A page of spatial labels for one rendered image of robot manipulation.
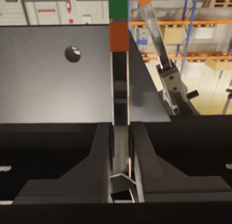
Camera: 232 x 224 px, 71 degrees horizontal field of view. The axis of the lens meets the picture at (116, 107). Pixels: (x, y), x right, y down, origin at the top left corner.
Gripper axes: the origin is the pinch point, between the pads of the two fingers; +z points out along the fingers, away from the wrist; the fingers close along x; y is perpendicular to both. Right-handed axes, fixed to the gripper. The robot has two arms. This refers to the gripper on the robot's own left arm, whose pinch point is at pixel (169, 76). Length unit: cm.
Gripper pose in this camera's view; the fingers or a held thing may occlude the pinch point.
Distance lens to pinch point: 28.1
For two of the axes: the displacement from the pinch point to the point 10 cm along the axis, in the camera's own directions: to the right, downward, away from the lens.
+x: 1.2, 7.0, -7.0
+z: -4.5, -5.9, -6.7
